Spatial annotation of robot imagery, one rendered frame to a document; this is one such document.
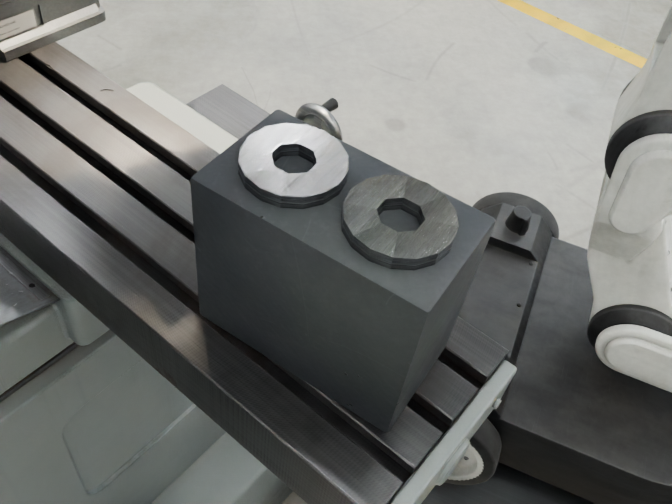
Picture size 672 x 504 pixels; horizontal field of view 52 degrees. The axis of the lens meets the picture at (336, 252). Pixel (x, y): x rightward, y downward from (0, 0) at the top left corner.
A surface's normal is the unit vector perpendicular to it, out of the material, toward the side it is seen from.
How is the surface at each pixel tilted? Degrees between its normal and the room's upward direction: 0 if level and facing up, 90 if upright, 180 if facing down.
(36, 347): 90
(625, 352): 90
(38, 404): 90
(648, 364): 90
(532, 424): 0
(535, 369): 0
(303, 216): 0
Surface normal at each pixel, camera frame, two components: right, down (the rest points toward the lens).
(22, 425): 0.77, 0.53
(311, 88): 0.11, -0.65
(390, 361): -0.55, 0.59
